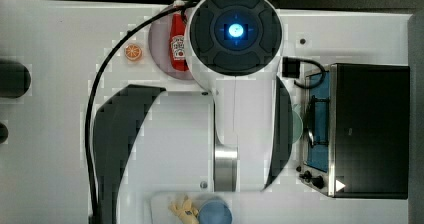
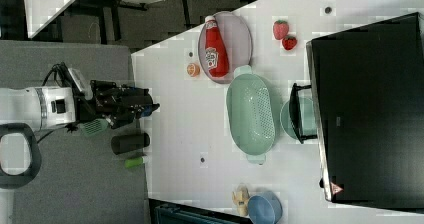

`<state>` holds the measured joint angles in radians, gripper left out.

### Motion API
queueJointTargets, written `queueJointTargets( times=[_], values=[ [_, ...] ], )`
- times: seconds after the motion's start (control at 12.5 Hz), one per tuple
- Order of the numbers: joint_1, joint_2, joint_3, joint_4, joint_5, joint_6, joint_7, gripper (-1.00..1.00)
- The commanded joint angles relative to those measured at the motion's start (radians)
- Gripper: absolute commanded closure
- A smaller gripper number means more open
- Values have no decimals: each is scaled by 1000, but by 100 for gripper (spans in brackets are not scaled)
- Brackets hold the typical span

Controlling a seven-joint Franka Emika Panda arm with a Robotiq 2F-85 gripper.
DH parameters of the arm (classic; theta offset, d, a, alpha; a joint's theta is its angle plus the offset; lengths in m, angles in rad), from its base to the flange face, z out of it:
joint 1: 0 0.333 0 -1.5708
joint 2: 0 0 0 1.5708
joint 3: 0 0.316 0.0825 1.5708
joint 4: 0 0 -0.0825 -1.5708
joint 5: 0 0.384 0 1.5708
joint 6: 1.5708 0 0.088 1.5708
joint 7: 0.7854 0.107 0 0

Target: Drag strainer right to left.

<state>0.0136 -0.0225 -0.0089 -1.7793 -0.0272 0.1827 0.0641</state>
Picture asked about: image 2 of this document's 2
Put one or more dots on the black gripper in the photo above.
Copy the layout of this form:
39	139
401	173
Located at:
118	105

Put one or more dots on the mint green oval strainer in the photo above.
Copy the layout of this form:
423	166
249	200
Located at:
250	113

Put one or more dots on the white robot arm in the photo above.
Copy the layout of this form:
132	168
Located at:
53	107

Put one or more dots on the black cylinder cup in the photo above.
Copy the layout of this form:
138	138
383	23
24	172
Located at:
128	143

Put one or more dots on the orange slice toy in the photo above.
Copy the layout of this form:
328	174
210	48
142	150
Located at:
193	69

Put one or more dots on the green marker pen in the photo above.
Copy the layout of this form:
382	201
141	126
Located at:
137	161

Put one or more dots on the red ketchup bottle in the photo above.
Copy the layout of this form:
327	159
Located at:
215	50

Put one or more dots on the dark teal bin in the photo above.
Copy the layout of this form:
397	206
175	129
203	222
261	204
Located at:
163	212

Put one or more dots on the grey oval plate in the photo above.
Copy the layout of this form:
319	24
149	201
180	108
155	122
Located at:
237	40

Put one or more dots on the blue bowl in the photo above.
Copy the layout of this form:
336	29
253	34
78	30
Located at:
265	208

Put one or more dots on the pink strawberry toy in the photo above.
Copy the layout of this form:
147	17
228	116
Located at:
280	29

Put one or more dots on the red strawberry toy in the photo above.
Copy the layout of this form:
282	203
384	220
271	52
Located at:
289	42

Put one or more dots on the mint green cup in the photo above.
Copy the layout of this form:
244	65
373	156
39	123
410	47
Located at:
307	118

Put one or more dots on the black white stand base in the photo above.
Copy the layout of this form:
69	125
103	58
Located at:
20	156

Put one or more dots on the black toaster oven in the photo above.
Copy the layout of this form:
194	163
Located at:
368	101

